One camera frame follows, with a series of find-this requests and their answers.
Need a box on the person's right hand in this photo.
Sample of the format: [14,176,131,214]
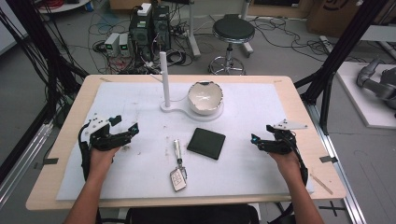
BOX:
[268,150,305,185]

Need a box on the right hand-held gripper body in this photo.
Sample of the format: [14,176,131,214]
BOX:
[257,119,309,156]

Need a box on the car key with silver keychain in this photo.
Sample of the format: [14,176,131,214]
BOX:
[169,138,189,193]

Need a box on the white table mat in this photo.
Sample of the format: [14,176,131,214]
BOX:
[55,81,316,202]

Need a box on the black round stool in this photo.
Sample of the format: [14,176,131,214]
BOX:
[207,13,257,77]

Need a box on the cardboard box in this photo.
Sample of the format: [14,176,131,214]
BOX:
[305,0,396,39]

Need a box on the aluminium rail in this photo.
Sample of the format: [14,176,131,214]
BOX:
[304,102,369,224]
[0,119,54,209]

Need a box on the white jagged-edged bowl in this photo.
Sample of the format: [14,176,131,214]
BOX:
[187,80,224,117]

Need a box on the tangle of floor cables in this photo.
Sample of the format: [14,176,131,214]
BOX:
[83,3,200,76]

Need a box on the thin wooden stick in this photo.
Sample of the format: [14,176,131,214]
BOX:
[310,173,334,196]

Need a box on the person's left hand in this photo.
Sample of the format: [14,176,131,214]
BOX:
[88,145,121,181]

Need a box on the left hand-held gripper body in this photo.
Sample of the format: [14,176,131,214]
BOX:
[81,116,129,153]

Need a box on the white box on computer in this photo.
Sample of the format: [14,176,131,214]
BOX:
[136,2,153,18]

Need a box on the black computer tower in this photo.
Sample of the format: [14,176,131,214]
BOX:
[151,4,172,52]
[128,12,154,62]

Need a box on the white stand with pole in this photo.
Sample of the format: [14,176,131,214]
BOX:
[159,50,225,123]

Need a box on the black square wallet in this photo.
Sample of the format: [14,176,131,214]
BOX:
[186,127,227,161]

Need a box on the black frame post with cables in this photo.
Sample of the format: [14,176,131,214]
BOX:
[0,0,91,132]

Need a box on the white power supply box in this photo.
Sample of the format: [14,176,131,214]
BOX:
[118,33,132,57]
[104,32,121,58]

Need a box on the white platform board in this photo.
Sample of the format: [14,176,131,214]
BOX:
[335,61,396,131]

